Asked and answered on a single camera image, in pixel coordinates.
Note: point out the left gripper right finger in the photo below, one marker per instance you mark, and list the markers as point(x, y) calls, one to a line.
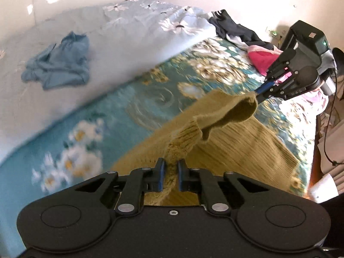
point(188, 178)

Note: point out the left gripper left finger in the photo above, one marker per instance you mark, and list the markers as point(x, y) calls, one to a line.
point(153, 178)

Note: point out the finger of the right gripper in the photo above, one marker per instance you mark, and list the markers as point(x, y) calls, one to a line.
point(263, 87)

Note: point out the mustard yellow knit sweater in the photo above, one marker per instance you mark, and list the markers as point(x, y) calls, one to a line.
point(219, 133)

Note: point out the pink red garment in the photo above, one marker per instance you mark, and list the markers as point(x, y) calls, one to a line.
point(262, 58)

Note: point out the teal floral bed sheet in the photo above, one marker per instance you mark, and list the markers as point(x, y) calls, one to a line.
point(106, 129)

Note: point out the dark navy garment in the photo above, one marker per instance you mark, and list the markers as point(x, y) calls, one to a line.
point(227, 29)

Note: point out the blue crumpled garment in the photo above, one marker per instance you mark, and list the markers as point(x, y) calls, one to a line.
point(60, 65)

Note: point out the light blue floral quilt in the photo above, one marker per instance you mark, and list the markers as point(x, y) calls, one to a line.
point(125, 40)

